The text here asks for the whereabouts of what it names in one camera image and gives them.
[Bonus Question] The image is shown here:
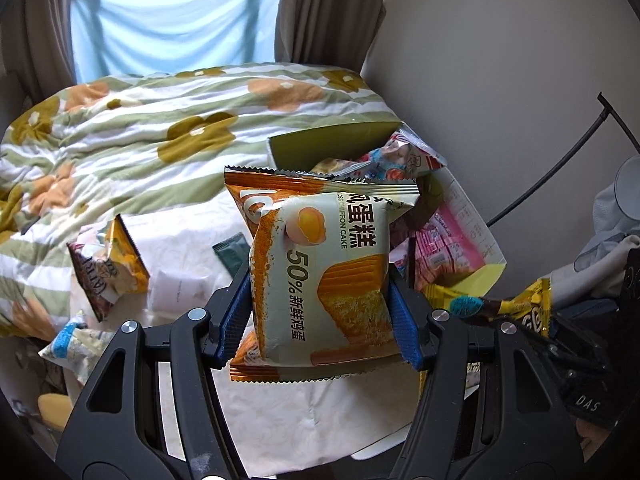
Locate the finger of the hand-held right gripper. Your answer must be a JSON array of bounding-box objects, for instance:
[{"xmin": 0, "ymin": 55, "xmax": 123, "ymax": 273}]
[{"xmin": 542, "ymin": 332, "xmax": 620, "ymax": 377}]

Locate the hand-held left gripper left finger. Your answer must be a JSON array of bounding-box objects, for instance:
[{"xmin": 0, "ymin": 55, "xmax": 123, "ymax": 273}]
[{"xmin": 54, "ymin": 264, "xmax": 255, "ymax": 480}]

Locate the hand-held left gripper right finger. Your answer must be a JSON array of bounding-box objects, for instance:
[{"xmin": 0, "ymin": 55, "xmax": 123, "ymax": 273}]
[{"xmin": 386, "ymin": 266, "xmax": 587, "ymax": 480}]

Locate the yellow black snack packet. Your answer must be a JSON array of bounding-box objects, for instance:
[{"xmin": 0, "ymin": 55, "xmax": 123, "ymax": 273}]
[{"xmin": 425, "ymin": 277, "xmax": 553, "ymax": 339}]

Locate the orange cake packet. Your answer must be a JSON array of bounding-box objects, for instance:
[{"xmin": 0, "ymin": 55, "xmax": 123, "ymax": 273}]
[{"xmin": 223, "ymin": 165, "xmax": 420, "ymax": 385}]

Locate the white floral tray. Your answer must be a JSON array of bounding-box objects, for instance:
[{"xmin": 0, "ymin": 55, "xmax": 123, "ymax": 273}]
[{"xmin": 0, "ymin": 210, "xmax": 482, "ymax": 463}]

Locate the green cardboard box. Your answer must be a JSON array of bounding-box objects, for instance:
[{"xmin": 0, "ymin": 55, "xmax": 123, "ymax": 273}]
[{"xmin": 267, "ymin": 120, "xmax": 507, "ymax": 302}]

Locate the dark green sachet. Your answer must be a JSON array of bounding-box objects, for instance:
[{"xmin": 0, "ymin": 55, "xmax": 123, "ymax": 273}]
[{"xmin": 211, "ymin": 232, "xmax": 251, "ymax": 277}]

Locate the white square sachet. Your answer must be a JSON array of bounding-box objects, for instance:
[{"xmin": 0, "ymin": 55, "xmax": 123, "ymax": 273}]
[{"xmin": 150, "ymin": 269, "xmax": 212, "ymax": 314}]

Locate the pink snack packet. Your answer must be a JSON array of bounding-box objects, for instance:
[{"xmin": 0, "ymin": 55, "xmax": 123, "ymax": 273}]
[{"xmin": 390, "ymin": 209, "xmax": 489, "ymax": 292}]

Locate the grey white garment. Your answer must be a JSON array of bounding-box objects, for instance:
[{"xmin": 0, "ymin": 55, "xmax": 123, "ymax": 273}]
[{"xmin": 549, "ymin": 154, "xmax": 640, "ymax": 312}]

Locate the gold chip bag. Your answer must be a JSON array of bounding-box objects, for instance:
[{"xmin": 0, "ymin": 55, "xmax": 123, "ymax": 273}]
[{"xmin": 66, "ymin": 214, "xmax": 151, "ymax": 323}]

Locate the white red blue snack packet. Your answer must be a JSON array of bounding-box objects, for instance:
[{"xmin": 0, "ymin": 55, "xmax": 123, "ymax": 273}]
[{"xmin": 345, "ymin": 127, "xmax": 448, "ymax": 182}]

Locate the thin black rod stand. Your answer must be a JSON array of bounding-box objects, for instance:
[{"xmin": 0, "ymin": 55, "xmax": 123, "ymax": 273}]
[{"xmin": 486, "ymin": 91, "xmax": 640, "ymax": 227}]

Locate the yellow envelope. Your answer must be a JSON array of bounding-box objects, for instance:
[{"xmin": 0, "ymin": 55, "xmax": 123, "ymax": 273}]
[{"xmin": 36, "ymin": 392, "xmax": 77, "ymax": 434}]

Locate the floral striped blanket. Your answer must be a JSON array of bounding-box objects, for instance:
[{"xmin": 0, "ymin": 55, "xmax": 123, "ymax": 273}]
[{"xmin": 0, "ymin": 62, "xmax": 403, "ymax": 342}]

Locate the light blue cloth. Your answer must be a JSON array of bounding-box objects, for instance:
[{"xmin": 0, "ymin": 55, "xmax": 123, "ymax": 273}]
[{"xmin": 70, "ymin": 0, "xmax": 289, "ymax": 84}]

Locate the brown curtain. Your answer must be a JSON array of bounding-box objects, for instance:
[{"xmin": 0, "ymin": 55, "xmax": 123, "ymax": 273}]
[
  {"xmin": 274, "ymin": 0, "xmax": 397, "ymax": 69},
  {"xmin": 0, "ymin": 0, "xmax": 79, "ymax": 107}
]

